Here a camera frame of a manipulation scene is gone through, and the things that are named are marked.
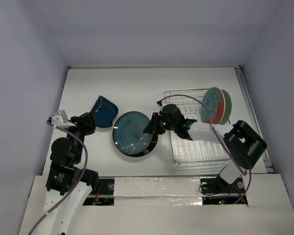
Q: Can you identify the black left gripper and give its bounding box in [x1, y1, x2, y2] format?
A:
[63, 110, 96, 162]

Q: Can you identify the beige plate with brown rim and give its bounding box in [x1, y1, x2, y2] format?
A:
[116, 134, 158, 157]

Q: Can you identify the dark blue teardrop plate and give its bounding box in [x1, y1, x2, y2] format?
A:
[91, 95, 119, 128]

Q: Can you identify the dark teal floral plate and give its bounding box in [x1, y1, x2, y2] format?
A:
[112, 111, 152, 157]

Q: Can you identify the red and teal glazed plate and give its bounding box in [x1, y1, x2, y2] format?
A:
[202, 87, 225, 124]

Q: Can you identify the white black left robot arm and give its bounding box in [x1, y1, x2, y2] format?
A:
[29, 110, 98, 235]

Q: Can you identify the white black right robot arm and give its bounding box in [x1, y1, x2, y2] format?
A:
[144, 104, 267, 194]

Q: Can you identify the silver foil covered bar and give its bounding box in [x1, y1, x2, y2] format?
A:
[113, 176, 203, 207]

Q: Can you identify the green plate with white rim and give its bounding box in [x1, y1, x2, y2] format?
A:
[220, 90, 232, 125]

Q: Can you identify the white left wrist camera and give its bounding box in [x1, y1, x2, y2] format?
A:
[48, 110, 76, 129]

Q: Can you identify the chrome wire dish rack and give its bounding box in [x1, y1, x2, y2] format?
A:
[163, 89, 229, 166]

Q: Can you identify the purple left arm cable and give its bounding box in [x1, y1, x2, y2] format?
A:
[26, 121, 89, 235]

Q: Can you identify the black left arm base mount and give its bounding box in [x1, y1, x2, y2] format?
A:
[83, 177, 115, 206]

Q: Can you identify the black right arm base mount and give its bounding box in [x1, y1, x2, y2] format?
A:
[198, 177, 234, 196]

